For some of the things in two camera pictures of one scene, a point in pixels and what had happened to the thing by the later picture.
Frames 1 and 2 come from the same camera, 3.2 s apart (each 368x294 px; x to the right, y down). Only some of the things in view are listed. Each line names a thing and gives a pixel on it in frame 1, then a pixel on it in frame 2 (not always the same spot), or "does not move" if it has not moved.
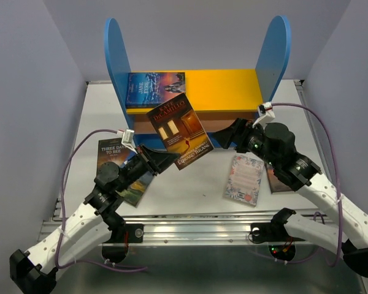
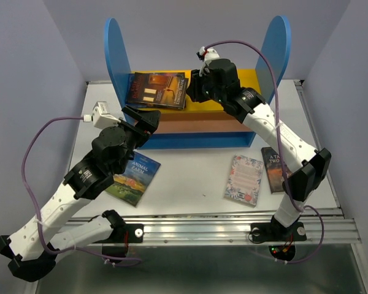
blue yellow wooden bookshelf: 220,98 does not move
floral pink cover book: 243,180 does not move
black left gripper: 162,159 -> 148,123
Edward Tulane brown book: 180,131 -> 165,89
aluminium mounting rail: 184,229 does not move
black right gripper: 238,132 -> 193,88
